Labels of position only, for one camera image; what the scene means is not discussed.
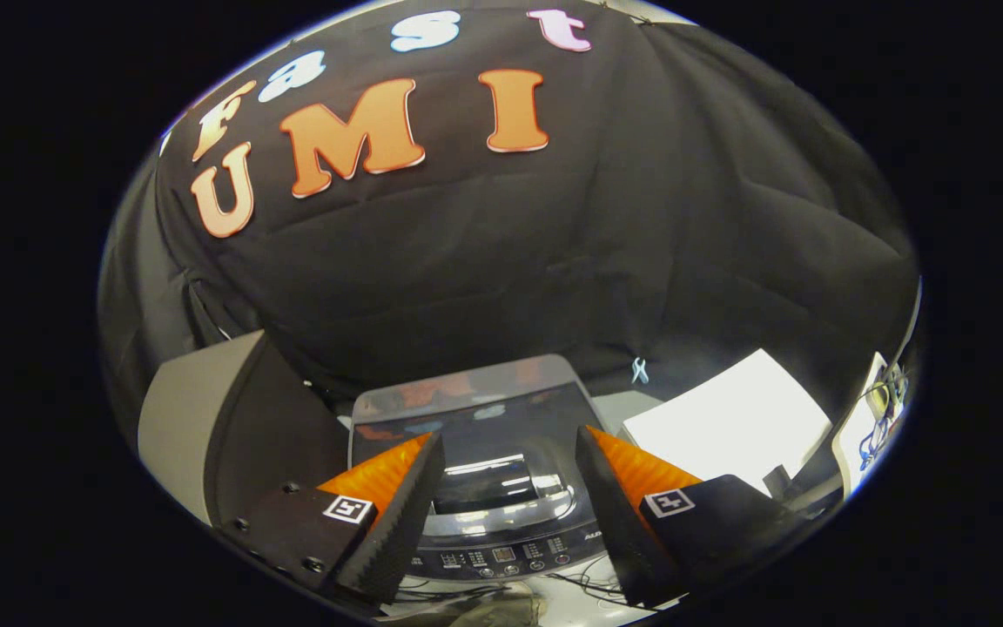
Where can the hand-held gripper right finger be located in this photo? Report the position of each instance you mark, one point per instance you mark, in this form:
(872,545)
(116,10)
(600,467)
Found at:
(623,522)

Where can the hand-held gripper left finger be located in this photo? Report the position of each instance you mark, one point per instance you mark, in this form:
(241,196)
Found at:
(397,522)

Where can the dark washing machine lid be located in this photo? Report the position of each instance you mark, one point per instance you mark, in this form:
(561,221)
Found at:
(484,427)

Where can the white plastic clip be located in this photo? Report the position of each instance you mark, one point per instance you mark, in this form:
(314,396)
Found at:
(639,373)

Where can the white power strip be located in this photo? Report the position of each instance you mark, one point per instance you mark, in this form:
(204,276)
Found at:
(850,444)

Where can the grey side cabinet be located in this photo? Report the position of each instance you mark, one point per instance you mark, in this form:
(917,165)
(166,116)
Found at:
(179,409)

